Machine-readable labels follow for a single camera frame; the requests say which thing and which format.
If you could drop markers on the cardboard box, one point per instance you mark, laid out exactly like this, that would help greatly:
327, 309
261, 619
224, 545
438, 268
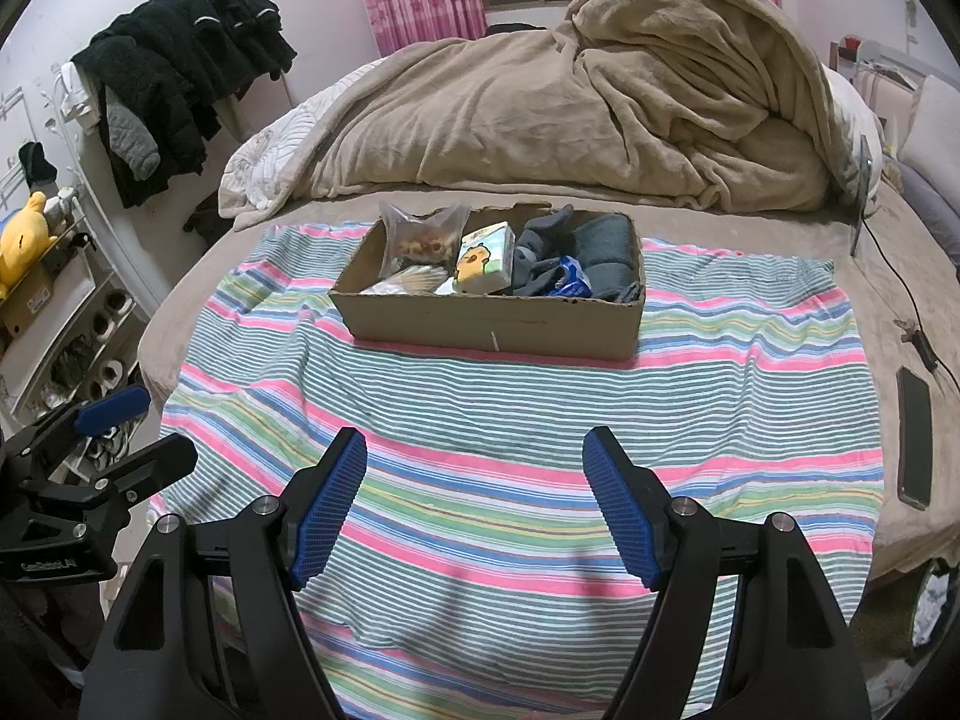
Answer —
487, 326

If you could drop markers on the black hanging sock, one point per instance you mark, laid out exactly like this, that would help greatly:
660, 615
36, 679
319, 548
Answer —
37, 165

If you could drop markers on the yellow plush toy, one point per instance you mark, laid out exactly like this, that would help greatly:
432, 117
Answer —
26, 240

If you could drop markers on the grey pillow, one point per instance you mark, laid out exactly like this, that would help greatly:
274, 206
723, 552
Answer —
934, 214

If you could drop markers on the white bedside shelf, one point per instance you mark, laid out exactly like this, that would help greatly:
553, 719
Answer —
877, 60

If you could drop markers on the blue tissue pack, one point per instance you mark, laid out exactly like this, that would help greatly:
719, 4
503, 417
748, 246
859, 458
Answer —
574, 277

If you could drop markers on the patterned bag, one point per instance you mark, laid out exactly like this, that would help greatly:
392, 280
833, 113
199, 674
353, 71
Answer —
934, 604

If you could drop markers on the white shoe rack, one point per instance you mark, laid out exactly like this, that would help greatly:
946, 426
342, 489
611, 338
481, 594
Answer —
67, 330

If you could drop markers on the bag of cotton swabs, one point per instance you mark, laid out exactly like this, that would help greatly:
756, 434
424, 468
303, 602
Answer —
405, 281

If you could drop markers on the black charger adapter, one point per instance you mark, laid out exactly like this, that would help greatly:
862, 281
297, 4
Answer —
922, 345

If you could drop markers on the white floral duvet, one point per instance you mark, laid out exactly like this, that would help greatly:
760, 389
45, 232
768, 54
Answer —
262, 165

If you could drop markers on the yellow printed tissue pack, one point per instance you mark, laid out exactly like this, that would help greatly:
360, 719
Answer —
484, 259

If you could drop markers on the beige fleece blanket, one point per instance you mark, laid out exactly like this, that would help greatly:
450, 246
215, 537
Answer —
562, 105

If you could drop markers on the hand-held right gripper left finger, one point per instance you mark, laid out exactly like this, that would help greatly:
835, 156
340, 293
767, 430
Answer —
330, 514

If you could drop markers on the grey quilted garment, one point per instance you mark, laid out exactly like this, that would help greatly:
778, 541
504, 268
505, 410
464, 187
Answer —
131, 135

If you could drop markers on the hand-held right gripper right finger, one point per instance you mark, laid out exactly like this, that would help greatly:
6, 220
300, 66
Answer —
622, 514

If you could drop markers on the pile of black clothes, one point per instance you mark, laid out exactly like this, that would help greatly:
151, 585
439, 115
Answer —
187, 45

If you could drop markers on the striped multicolour cloth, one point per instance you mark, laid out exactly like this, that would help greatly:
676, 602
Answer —
525, 405

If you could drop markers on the clear plastic snack bag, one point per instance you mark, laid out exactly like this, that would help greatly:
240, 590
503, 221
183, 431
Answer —
420, 240

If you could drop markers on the black smartphone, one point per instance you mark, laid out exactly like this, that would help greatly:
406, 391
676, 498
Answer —
915, 439

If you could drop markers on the grey knit cloth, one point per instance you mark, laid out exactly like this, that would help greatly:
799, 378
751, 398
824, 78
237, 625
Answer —
611, 247

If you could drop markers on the bed with taupe sheet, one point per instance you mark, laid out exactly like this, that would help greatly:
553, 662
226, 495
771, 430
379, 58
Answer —
847, 315

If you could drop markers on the grey dotted socks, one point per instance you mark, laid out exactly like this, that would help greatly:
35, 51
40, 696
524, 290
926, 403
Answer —
540, 247

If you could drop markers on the white pillow under blanket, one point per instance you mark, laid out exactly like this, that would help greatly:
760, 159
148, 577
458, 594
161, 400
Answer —
851, 112

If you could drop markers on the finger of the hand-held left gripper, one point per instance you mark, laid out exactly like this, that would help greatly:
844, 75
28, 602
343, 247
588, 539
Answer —
154, 461
112, 409

